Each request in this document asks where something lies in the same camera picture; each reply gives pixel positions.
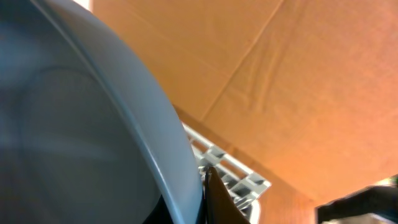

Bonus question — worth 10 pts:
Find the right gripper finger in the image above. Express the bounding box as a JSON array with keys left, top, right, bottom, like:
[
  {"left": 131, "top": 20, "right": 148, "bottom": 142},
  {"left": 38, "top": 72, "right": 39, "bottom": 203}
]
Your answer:
[{"left": 205, "top": 167, "right": 250, "bottom": 224}]

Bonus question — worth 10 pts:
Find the blue plate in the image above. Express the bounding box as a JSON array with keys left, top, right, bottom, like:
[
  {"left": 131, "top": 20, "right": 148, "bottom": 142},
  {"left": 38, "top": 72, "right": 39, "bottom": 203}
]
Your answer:
[{"left": 1, "top": 1, "right": 206, "bottom": 223}]

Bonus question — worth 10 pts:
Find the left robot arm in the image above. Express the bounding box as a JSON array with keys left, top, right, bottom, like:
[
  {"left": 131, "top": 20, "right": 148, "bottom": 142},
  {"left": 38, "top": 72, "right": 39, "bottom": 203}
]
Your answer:
[{"left": 317, "top": 175, "right": 397, "bottom": 223}]

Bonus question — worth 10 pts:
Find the grey dishwasher rack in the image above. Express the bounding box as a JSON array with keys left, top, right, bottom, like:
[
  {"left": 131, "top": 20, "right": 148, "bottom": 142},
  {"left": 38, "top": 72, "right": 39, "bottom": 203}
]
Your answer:
[{"left": 183, "top": 124, "right": 272, "bottom": 224}]

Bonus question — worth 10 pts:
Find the cardboard box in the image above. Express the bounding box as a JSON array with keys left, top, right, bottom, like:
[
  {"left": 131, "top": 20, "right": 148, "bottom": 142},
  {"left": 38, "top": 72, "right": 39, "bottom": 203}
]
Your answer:
[{"left": 93, "top": 0, "right": 397, "bottom": 203}]

